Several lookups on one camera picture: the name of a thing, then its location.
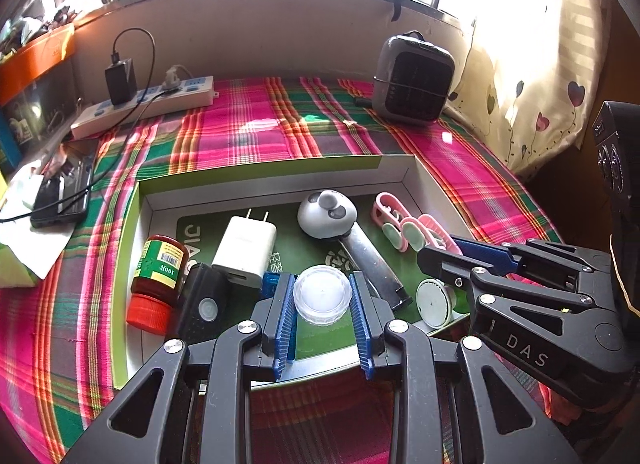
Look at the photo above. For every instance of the brown bottle with red cap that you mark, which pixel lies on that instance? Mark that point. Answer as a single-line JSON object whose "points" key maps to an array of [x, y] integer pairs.
{"points": [[157, 269]]}

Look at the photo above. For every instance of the clear glass case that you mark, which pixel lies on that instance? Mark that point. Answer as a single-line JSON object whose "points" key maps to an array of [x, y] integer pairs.
{"points": [[40, 109]]}

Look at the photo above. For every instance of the shallow green cardboard box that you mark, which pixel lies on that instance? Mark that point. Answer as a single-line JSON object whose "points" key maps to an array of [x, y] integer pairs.
{"points": [[300, 244]]}

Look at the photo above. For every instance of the plaid blanket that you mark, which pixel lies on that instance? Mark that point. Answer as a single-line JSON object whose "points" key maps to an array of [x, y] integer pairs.
{"points": [[75, 344]]}

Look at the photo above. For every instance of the cream curtain with hearts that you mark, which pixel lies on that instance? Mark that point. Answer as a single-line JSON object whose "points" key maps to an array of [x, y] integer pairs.
{"points": [[540, 69]]}

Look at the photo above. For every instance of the clear round jar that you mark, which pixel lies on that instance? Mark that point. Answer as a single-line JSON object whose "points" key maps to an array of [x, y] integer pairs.
{"points": [[322, 296]]}

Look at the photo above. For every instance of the white round lid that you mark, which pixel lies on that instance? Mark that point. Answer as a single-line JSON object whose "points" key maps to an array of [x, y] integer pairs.
{"points": [[435, 301]]}

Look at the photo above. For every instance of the orange box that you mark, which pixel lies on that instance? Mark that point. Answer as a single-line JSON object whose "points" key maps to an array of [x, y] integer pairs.
{"points": [[35, 59]]}

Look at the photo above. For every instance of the white tissue paper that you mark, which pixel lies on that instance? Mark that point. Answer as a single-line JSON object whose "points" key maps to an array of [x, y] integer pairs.
{"points": [[30, 244]]}

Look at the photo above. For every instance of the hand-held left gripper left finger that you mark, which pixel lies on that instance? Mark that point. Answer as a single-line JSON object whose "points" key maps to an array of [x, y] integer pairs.
{"points": [[286, 324]]}

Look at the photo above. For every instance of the white charger adapter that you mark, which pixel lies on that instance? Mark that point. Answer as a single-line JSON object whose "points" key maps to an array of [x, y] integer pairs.
{"points": [[245, 249]]}

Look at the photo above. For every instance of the pink plastic clip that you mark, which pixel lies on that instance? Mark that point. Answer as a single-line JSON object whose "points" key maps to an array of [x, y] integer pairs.
{"points": [[387, 216], [432, 231]]}

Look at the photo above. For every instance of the black smartphone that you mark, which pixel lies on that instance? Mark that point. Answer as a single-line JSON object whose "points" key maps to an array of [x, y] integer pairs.
{"points": [[62, 194]]}

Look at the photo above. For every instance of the grey panda face gadget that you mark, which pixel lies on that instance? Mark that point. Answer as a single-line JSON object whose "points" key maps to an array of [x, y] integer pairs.
{"points": [[325, 216]]}

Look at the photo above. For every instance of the black bike light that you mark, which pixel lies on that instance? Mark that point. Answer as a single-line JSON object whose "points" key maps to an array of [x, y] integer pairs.
{"points": [[202, 304]]}

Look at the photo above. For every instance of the grey portable heater fan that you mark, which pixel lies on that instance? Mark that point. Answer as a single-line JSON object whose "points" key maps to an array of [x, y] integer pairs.
{"points": [[415, 79]]}

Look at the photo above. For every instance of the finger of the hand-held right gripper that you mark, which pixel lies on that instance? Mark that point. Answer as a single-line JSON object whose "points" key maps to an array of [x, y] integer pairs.
{"points": [[450, 264], [487, 254]]}

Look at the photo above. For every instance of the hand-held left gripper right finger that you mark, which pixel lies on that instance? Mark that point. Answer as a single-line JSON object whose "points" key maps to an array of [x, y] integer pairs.
{"points": [[357, 324]]}

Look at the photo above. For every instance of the black plug-in charger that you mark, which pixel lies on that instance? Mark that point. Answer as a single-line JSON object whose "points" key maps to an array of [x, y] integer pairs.
{"points": [[120, 81]]}

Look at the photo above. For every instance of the grey plug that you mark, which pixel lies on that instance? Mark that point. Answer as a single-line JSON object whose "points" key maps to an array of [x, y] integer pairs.
{"points": [[174, 76]]}

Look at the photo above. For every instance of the white power strip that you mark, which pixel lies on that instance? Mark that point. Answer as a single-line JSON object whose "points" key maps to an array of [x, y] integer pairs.
{"points": [[165, 101]]}

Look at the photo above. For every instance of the silver black rectangular lighter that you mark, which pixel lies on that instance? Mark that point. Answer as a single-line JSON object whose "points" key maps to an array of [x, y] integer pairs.
{"points": [[372, 264]]}

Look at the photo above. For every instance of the green tissue pack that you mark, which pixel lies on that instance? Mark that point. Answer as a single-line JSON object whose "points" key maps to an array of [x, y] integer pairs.
{"points": [[15, 269]]}

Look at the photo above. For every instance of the blue transparent plastic case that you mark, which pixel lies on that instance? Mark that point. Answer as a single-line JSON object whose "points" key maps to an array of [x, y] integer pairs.
{"points": [[270, 286]]}

